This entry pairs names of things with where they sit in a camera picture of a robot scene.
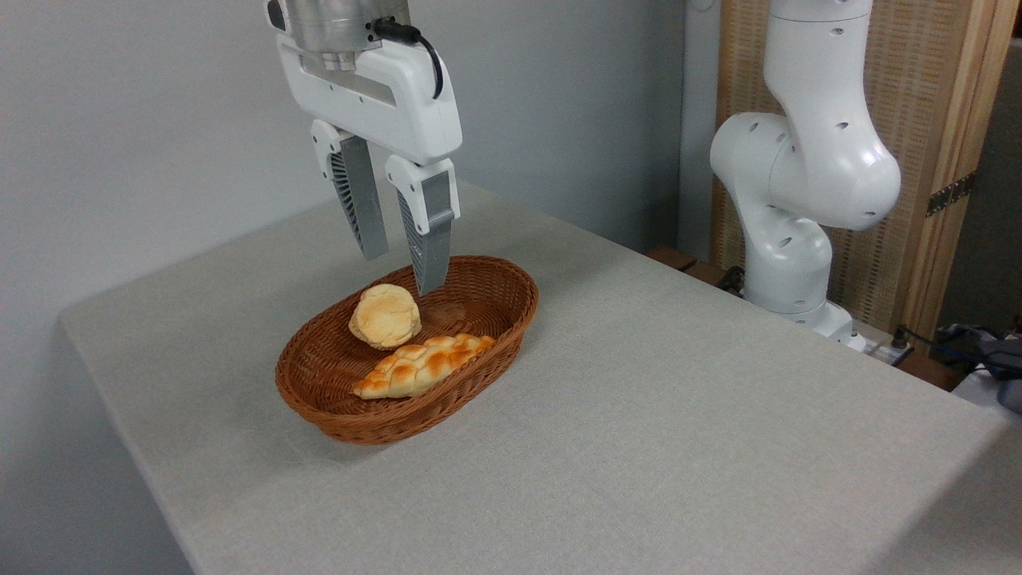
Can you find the braided golden bread loaf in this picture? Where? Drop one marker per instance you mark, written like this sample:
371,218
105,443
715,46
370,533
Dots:
415,367

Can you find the dark metal screen hinge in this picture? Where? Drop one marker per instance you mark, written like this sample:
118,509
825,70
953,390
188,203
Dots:
950,194

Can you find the dark blue cloth bundle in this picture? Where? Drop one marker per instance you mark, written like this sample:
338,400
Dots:
1002,367

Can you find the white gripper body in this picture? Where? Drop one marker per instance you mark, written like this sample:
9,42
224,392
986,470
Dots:
375,96

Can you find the wooden rattan folding screen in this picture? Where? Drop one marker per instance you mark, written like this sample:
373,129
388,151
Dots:
918,80

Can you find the white power strip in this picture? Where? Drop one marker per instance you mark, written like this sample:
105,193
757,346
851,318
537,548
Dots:
882,351

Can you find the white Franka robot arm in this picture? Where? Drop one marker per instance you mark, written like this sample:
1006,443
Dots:
806,160

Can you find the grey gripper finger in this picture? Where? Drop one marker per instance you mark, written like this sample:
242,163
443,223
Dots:
359,200
431,239

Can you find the grey tablecloth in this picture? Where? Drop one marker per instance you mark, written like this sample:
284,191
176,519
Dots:
639,439

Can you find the brown wicker basket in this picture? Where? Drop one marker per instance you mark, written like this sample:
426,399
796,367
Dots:
383,423

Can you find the round pale bread bun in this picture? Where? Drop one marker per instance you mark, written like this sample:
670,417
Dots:
385,318

